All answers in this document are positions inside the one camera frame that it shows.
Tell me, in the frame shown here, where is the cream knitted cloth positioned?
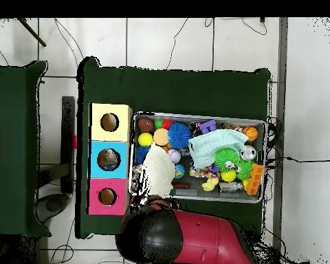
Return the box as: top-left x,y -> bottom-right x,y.
139,142 -> 176,199

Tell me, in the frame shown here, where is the light blue knitted cloth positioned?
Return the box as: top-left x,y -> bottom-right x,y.
188,129 -> 250,169

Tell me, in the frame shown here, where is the large green spiky ball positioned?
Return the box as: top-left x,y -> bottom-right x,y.
214,147 -> 241,173

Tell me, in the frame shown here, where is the shallow clear mesh bin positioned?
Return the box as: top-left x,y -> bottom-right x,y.
128,111 -> 267,204

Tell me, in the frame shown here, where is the white toy baseball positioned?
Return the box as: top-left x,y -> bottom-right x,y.
166,148 -> 182,164

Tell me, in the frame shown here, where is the large blue spiky ball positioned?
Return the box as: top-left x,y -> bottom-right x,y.
167,121 -> 193,150

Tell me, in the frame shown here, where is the yellow ball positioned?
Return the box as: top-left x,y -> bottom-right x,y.
137,132 -> 154,147

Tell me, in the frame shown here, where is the small blue spiky ball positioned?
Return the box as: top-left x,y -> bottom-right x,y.
134,146 -> 151,165

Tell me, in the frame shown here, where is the brown toy football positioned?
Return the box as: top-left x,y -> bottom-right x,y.
137,117 -> 155,133

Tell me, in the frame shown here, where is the purple plastic block toy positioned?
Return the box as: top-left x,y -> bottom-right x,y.
199,119 -> 217,135

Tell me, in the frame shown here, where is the orange toy basketball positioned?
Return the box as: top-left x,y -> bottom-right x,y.
242,126 -> 259,142

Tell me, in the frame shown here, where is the orange plastic toy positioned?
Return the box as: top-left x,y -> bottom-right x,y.
245,163 -> 265,196

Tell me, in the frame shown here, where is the black panel stand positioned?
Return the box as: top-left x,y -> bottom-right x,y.
60,95 -> 76,195

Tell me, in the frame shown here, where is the dark green side table cloth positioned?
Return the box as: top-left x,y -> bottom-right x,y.
0,60 -> 51,238

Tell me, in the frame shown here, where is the black tripod leg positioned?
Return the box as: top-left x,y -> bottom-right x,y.
16,17 -> 47,47

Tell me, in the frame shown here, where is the black cable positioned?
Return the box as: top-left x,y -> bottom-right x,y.
266,155 -> 330,164

